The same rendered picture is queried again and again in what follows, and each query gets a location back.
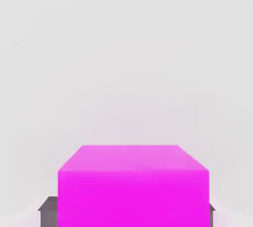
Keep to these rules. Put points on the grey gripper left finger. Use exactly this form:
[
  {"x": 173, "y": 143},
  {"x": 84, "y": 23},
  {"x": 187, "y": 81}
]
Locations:
[{"x": 49, "y": 213}]

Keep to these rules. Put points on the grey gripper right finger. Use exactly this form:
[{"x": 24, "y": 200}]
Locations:
[{"x": 211, "y": 215}]

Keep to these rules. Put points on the small magenta cube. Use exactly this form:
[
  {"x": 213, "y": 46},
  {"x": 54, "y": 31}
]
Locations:
[{"x": 133, "y": 191}]

